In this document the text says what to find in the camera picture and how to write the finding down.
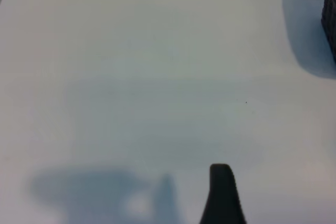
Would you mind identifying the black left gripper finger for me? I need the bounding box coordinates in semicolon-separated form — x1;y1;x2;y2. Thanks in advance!
198;163;248;224

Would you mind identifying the dark brown woven basket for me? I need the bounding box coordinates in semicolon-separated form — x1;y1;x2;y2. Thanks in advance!
320;0;336;65

